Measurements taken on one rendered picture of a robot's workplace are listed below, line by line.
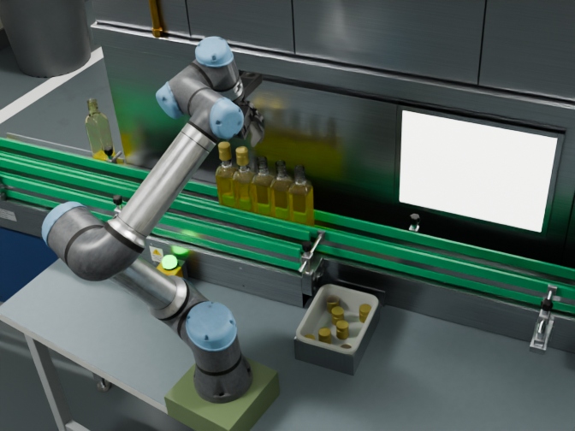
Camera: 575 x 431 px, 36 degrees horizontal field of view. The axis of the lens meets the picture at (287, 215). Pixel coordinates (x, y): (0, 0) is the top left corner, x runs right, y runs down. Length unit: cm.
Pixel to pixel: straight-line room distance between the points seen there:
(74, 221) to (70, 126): 298
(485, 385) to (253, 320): 67
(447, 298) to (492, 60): 67
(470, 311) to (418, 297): 15
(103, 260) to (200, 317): 39
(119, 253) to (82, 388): 170
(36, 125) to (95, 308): 240
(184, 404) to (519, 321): 92
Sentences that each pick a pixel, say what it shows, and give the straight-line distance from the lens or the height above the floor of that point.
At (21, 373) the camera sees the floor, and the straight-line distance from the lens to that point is 361.
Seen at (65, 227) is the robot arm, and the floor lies 141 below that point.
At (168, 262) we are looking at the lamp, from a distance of 261.
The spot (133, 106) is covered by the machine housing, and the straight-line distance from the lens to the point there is 281.
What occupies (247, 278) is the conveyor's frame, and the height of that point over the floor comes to 82.
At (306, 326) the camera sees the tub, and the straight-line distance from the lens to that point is 242.
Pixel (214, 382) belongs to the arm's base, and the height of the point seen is 90.
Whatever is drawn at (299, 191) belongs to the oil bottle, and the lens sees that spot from 244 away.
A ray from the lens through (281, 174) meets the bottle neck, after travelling 246.
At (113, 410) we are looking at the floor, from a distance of 338.
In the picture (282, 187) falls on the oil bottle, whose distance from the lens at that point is 246.
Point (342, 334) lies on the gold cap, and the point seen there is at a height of 79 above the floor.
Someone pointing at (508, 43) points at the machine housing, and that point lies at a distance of 222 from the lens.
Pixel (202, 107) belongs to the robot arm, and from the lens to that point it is 184.
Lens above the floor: 260
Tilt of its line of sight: 40 degrees down
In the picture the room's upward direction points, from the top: 4 degrees counter-clockwise
